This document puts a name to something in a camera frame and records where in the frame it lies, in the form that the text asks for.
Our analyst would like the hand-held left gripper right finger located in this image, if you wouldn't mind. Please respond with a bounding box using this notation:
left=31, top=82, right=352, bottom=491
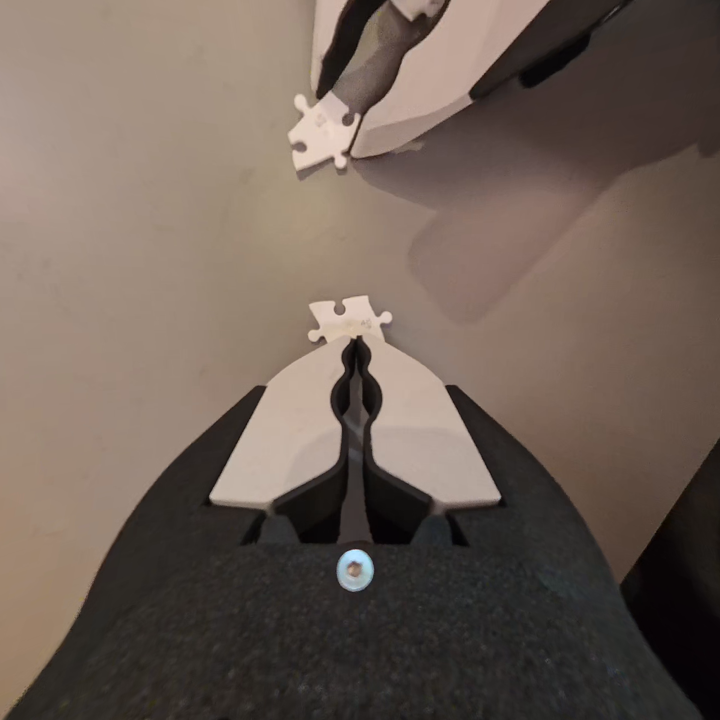
left=358, top=336, right=503, bottom=543

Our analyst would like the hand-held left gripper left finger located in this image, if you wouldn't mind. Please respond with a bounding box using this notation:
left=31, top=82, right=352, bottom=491
left=208, top=337, right=359, bottom=543

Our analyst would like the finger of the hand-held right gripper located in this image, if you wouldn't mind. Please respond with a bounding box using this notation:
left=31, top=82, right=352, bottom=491
left=310, top=0, right=390, bottom=101
left=349, top=0, right=551, bottom=161

